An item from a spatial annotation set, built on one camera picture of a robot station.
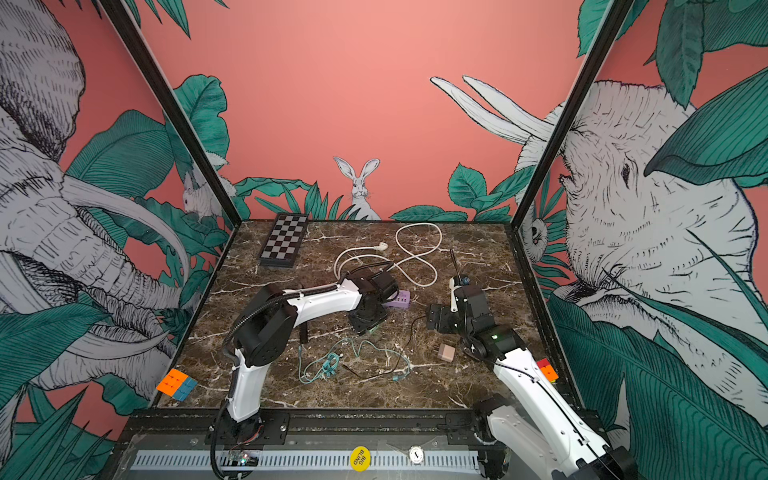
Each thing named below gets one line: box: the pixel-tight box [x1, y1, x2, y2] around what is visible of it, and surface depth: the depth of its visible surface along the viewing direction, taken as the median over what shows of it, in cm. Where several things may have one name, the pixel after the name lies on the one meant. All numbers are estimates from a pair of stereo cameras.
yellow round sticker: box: [349, 446, 371, 473], surface depth 71 cm
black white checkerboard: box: [259, 213, 309, 268], surface depth 113 cm
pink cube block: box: [438, 343, 456, 363], surface depth 87 cm
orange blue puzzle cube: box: [156, 368, 198, 402], surface depth 78 cm
